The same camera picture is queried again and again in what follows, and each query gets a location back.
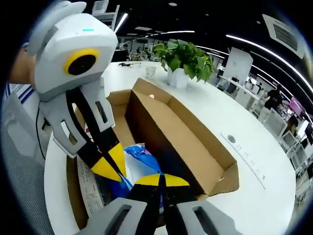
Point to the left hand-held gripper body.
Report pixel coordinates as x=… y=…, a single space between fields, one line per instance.
x=73 y=36

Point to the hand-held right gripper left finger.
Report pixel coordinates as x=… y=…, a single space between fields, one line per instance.
x=141 y=195

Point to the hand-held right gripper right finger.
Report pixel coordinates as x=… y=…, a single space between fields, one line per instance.
x=181 y=195

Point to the blue soft tissue pack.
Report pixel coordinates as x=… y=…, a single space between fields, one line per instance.
x=144 y=166

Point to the brown cardboard shoe box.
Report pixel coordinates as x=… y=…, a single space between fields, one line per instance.
x=190 y=137

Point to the grey storage shelf rack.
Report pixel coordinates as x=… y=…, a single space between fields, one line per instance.
x=105 y=14

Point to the blue white poster board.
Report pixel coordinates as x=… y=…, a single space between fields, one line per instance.
x=22 y=94

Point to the white table power strip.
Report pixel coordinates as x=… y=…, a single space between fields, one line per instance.
x=244 y=159

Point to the green plant in white pot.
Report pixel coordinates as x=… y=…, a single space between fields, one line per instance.
x=185 y=58

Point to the white cabinet desk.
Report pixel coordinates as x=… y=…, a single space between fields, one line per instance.
x=245 y=98

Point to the row of white office chairs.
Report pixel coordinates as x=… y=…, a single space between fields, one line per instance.
x=278 y=124

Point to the curved ceiling light strip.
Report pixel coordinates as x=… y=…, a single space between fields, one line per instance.
x=269 y=52

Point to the white ceiling air vent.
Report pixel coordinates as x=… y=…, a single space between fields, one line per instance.
x=284 y=34

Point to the purple wall screen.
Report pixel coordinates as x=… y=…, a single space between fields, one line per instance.
x=296 y=105

